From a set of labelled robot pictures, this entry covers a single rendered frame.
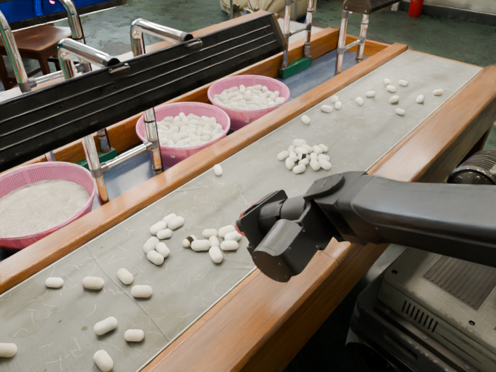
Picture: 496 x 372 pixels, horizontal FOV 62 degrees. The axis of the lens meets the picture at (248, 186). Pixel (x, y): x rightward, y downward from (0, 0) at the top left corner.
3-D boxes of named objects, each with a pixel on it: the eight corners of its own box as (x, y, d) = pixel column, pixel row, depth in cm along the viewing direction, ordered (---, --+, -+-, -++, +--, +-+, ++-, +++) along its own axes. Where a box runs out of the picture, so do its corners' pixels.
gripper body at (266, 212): (232, 221, 61) (261, 215, 55) (276, 190, 67) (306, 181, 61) (252, 258, 62) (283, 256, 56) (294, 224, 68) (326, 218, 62)
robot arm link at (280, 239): (385, 222, 51) (347, 170, 49) (346, 293, 45) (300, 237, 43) (319, 232, 61) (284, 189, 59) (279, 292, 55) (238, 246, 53)
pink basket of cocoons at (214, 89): (303, 115, 141) (305, 89, 135) (252, 147, 125) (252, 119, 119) (245, 93, 155) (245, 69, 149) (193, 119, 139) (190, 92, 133)
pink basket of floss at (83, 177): (116, 190, 108) (108, 161, 102) (85, 269, 87) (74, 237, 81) (14, 192, 108) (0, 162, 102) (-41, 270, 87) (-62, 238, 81)
